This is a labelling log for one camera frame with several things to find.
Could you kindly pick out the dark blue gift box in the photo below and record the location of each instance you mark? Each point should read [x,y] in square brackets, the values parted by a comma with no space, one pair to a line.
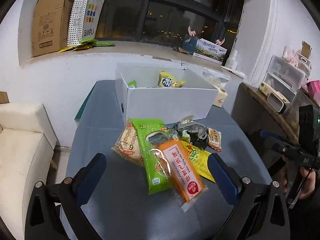
[189,44]

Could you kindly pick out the person's right hand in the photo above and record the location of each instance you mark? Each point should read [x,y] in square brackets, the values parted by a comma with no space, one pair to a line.
[309,180]

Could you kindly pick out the green snack packets on sill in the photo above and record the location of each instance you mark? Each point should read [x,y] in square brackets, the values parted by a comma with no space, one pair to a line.
[87,44]

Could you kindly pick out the yellow chip bag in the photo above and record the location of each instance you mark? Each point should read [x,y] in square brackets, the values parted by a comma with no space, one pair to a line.
[166,80]

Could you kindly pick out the white cardboard box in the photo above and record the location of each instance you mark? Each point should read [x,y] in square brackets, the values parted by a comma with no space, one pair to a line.
[140,96]

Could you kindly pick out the white SANFU shopping bag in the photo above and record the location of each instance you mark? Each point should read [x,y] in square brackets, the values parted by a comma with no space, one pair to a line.
[83,20]

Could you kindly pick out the tissue paper pack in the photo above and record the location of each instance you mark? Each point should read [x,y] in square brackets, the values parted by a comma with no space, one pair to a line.
[218,80]

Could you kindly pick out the black grey snack bag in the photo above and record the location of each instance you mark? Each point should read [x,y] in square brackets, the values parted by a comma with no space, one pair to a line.
[192,132]

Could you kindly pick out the green snack pack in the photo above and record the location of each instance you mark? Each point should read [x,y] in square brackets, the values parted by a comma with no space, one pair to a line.
[150,132]

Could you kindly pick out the beige round cake pack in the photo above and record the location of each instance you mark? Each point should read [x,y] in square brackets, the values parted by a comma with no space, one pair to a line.
[127,145]

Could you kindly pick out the pink box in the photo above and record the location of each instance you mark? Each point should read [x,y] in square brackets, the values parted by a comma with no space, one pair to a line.
[314,89]

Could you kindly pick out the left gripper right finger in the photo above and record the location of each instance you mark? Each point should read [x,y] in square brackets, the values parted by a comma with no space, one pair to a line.
[259,210]

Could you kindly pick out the printed long gift box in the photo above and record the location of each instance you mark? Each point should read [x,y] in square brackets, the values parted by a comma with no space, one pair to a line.
[209,51]

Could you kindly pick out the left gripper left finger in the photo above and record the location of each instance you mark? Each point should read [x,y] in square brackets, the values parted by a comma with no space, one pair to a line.
[43,220]

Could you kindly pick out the wooden side table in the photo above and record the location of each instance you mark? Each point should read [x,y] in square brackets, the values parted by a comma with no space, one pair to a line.
[252,112]

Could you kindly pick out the cream sofa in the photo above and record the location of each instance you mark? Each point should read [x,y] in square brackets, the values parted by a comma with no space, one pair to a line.
[27,147]

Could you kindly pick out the orange white cracker pack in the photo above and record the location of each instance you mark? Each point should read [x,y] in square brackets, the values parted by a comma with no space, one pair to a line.
[180,171]

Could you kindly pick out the white spray bottle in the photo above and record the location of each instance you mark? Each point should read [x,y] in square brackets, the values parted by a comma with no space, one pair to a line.
[231,62]

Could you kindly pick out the white grey device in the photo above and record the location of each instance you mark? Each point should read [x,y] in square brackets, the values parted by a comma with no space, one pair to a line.
[278,102]

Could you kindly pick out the clear plastic drawer unit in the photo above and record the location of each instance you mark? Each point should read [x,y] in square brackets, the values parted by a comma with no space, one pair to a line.
[284,77]

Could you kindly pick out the small brown snack packet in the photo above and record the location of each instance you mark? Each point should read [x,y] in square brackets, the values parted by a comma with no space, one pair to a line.
[214,139]

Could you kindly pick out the yellow snack pack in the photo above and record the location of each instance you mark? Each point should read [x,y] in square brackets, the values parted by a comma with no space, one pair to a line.
[199,158]

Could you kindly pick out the brown cardboard box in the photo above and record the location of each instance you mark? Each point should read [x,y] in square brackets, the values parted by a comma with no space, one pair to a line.
[50,26]

